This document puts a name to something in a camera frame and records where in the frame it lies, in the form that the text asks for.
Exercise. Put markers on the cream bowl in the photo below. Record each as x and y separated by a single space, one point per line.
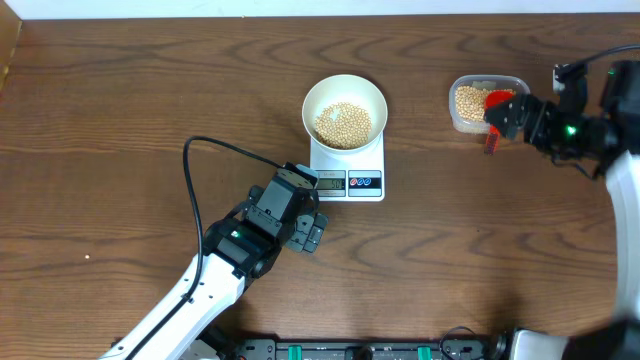
345 88

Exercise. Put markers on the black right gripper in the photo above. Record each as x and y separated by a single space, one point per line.
532 132

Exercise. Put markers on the soybeans in bowl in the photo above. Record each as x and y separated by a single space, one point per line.
343 126

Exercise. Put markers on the white digital kitchen scale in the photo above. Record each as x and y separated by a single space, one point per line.
350 176

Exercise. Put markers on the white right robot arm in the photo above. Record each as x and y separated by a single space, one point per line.
563 132

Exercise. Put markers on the clear plastic container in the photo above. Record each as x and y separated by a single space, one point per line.
490 82

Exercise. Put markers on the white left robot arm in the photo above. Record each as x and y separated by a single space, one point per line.
234 252

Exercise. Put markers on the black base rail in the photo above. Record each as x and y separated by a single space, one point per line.
457 344

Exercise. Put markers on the soybeans in container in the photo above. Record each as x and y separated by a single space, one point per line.
470 102

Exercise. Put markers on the red plastic scoop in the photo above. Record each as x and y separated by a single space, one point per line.
493 99

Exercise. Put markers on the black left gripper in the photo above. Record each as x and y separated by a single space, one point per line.
308 232

